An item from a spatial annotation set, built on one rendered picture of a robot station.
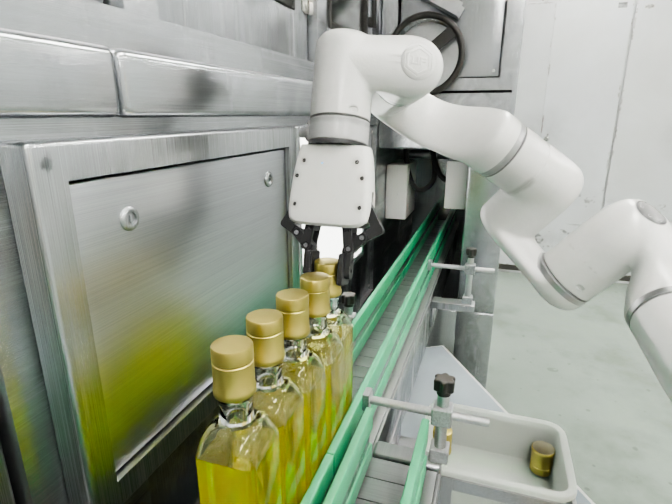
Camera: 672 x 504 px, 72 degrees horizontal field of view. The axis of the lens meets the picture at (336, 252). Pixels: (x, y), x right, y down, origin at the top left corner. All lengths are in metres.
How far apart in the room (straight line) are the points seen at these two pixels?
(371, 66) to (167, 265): 0.32
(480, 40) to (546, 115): 2.77
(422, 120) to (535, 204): 0.20
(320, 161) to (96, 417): 0.35
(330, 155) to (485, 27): 0.92
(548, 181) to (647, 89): 3.61
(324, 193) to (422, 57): 0.19
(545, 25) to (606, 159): 1.12
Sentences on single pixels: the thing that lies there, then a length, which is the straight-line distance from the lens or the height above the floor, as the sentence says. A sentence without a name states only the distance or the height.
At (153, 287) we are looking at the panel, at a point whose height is 1.17.
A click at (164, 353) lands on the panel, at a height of 1.10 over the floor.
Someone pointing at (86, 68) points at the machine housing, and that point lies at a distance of 0.44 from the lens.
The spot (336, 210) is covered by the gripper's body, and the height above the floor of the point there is 1.23.
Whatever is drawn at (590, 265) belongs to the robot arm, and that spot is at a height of 1.15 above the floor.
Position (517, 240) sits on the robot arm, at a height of 1.17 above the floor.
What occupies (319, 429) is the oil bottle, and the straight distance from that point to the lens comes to 0.55.
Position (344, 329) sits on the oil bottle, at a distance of 0.60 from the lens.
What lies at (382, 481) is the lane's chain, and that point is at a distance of 0.68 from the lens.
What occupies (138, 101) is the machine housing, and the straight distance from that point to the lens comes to 0.48.
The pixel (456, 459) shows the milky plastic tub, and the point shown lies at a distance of 0.90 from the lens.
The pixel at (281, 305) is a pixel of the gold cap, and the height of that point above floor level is 1.15.
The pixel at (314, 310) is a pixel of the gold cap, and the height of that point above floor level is 1.13.
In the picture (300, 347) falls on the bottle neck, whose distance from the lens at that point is 0.49.
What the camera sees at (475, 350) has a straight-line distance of 1.56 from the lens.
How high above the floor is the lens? 1.34
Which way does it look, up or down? 17 degrees down
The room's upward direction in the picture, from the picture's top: straight up
